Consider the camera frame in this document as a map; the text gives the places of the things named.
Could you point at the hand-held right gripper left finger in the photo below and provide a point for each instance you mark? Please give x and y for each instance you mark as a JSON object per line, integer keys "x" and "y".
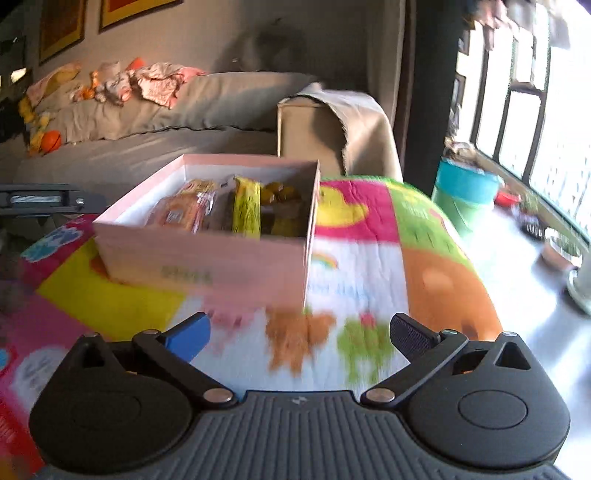
{"x": 189, "y": 337}

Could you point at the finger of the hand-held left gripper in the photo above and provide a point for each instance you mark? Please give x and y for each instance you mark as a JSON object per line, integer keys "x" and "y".
{"x": 85, "y": 203}

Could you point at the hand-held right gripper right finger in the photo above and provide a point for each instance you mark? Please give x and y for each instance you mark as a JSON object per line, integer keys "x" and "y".
{"x": 411, "y": 337}

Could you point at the pink cardboard box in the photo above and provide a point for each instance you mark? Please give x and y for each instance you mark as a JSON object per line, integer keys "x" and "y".
{"x": 207, "y": 267}

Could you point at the long brown bread packet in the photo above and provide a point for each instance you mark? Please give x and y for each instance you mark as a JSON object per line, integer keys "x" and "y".
{"x": 180, "y": 212}

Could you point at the yellow snack packet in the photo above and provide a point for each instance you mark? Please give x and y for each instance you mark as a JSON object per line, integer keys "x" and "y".
{"x": 247, "y": 207}

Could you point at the round orange bread packet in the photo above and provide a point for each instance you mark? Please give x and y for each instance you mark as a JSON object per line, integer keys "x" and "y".
{"x": 284, "y": 203}

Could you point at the orange ball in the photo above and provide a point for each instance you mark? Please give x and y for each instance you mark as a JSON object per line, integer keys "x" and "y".
{"x": 51, "y": 141}

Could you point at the yellow soft toy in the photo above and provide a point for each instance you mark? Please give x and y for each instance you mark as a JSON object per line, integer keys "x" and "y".
{"x": 30, "y": 120}

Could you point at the colourful play mat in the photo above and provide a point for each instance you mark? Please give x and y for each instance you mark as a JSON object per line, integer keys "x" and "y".
{"x": 369, "y": 258}

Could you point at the pale pink cloth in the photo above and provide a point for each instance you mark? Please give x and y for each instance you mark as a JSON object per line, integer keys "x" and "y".
{"x": 51, "y": 83}

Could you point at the white patterned clothes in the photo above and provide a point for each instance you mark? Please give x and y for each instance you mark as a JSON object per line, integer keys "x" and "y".
{"x": 115, "y": 83}

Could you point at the pink floral clothes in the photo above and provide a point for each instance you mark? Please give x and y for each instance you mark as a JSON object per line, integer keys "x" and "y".
{"x": 161, "y": 85}

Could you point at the orange cloth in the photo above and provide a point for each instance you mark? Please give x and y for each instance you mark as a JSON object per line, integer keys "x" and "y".
{"x": 135, "y": 63}

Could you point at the dark plant pot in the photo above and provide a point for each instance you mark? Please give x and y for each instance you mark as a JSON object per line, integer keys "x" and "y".
{"x": 532, "y": 227}

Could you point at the teal plastic basin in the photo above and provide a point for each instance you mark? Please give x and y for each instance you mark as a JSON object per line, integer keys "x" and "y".
{"x": 466, "y": 182}

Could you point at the red plastic basin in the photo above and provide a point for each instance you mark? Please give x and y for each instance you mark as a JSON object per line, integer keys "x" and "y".
{"x": 507, "y": 199}

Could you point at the pale pink plant pot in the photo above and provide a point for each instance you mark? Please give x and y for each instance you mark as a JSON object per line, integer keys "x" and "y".
{"x": 558, "y": 254}

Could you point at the beige covered sofa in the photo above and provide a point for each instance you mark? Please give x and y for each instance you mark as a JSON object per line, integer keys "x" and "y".
{"x": 221, "y": 101}

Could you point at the yellow framed picture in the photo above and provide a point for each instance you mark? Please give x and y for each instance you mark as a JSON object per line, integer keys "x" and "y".
{"x": 62, "y": 27}
{"x": 138, "y": 11}

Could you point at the tall white plant pot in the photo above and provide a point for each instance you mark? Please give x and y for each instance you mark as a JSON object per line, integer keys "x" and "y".
{"x": 582, "y": 290}

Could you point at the beige cardboard box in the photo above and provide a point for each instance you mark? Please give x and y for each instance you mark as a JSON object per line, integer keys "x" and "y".
{"x": 307, "y": 138}

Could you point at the grey neck pillow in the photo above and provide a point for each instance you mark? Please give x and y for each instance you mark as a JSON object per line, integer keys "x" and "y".
{"x": 268, "y": 48}

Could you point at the dark pillar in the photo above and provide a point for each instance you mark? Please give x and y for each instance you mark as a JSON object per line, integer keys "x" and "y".
{"x": 436, "y": 92}

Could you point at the beige curtain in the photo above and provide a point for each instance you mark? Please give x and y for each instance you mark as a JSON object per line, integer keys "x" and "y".
{"x": 392, "y": 69}

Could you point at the hanging laundry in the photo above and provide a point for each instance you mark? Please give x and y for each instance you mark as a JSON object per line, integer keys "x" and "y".
{"x": 521, "y": 16}

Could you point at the black window frame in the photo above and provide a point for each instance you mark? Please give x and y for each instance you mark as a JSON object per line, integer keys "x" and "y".
{"x": 505, "y": 106}

